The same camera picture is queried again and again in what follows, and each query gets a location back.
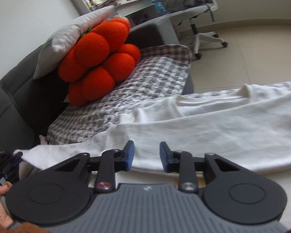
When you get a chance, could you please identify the dark grey sofa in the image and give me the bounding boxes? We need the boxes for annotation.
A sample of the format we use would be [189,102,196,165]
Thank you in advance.
[0,20,193,151]

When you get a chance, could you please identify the white sweatshirt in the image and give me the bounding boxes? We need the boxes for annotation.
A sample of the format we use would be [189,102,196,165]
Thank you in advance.
[22,82,291,174]

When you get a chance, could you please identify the grey checked quilt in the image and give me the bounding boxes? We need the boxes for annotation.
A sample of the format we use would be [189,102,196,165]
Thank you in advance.
[47,45,291,145]

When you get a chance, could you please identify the white office chair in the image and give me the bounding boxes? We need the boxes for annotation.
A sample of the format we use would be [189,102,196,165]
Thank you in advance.
[158,0,228,60]

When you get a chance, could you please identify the white printed pillow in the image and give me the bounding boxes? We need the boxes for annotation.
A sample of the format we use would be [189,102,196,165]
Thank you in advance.
[33,5,114,79]

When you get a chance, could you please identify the red pumpkin plush cushion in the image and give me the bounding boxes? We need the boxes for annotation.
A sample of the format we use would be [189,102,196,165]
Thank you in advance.
[58,17,141,106]

